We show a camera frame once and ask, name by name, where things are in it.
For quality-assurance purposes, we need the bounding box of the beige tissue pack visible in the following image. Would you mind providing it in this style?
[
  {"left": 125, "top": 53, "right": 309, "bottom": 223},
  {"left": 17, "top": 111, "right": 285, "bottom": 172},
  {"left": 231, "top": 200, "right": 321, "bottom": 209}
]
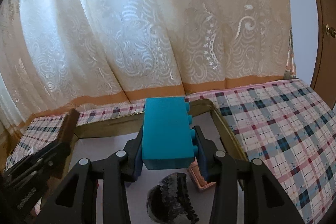
[{"left": 188, "top": 161, "right": 216, "bottom": 192}]

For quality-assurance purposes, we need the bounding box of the curtain tieback tassel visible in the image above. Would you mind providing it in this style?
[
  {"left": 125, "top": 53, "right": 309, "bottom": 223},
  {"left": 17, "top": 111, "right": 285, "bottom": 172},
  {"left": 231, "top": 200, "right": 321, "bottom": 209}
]
[{"left": 283, "top": 27, "right": 298, "bottom": 80}]

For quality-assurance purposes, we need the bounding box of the white paper sheet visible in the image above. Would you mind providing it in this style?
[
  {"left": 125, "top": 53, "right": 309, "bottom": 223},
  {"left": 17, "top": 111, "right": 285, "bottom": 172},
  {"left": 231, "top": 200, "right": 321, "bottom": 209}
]
[{"left": 63, "top": 112, "right": 231, "bottom": 224}]

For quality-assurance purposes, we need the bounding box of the black sequin pouch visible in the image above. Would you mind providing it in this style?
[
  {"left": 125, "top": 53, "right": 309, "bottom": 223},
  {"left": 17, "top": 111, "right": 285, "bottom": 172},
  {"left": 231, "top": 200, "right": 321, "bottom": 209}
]
[{"left": 146, "top": 173, "right": 198, "bottom": 224}]

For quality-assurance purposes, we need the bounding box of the cream patterned curtain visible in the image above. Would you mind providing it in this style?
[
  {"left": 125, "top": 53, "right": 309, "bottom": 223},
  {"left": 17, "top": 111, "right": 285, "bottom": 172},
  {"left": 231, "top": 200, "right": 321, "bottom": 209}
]
[{"left": 0, "top": 0, "right": 299, "bottom": 133}]

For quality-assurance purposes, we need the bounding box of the plaid tablecloth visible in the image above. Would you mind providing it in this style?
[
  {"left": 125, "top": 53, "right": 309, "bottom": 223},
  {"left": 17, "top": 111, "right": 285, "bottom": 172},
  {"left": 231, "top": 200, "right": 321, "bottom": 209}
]
[{"left": 5, "top": 78, "right": 336, "bottom": 224}]

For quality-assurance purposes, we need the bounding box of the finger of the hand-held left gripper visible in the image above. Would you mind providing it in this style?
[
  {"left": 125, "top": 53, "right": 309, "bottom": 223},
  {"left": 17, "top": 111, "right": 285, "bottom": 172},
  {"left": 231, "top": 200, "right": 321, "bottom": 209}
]
[{"left": 3, "top": 140, "right": 72, "bottom": 188}]

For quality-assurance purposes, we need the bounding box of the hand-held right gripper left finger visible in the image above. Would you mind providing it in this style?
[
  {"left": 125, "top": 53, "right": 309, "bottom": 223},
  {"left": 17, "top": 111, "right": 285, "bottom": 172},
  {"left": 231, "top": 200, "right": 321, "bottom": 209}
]
[{"left": 50, "top": 130, "right": 144, "bottom": 224}]

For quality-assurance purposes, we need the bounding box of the brass door knob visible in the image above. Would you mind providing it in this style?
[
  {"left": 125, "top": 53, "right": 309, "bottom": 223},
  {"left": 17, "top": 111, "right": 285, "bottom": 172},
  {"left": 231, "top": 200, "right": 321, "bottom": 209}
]
[{"left": 325, "top": 25, "right": 336, "bottom": 39}]

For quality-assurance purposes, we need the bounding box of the blue building block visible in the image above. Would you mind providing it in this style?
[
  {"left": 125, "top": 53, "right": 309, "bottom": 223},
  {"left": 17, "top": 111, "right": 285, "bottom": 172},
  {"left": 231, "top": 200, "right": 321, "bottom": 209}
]
[{"left": 142, "top": 97, "right": 200, "bottom": 170}]

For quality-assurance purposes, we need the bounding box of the gold tin box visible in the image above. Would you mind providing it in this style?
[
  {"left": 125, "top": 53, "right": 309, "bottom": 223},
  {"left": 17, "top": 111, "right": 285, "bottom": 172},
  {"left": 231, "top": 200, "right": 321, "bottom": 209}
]
[{"left": 60, "top": 98, "right": 249, "bottom": 224}]

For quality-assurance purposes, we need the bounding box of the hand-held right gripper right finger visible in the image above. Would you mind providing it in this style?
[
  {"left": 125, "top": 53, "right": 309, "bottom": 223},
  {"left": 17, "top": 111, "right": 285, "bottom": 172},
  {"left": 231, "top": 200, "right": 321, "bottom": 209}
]
[{"left": 194, "top": 126, "right": 292, "bottom": 224}]

